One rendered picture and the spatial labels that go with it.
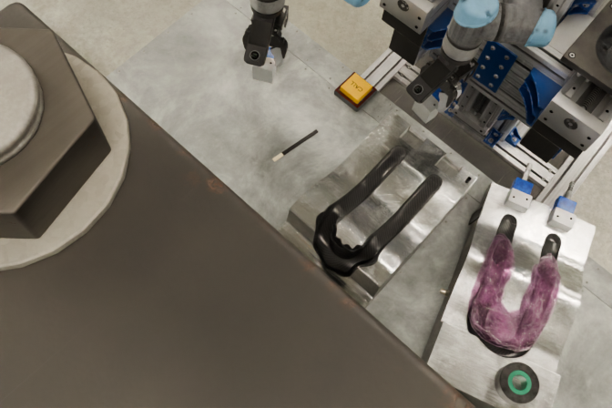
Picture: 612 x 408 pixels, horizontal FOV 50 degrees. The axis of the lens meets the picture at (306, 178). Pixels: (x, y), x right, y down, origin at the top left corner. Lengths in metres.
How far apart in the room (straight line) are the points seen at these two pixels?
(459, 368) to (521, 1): 0.74
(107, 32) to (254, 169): 1.42
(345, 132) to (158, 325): 1.43
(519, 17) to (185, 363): 1.15
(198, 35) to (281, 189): 0.50
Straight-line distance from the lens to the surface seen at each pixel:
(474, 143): 2.44
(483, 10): 1.31
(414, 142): 1.63
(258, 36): 1.46
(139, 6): 2.95
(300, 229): 1.49
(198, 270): 0.29
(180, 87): 1.76
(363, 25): 2.88
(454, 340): 1.45
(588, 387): 1.65
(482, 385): 1.45
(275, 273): 0.29
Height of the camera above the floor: 2.29
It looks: 66 degrees down
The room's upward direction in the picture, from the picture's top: 8 degrees clockwise
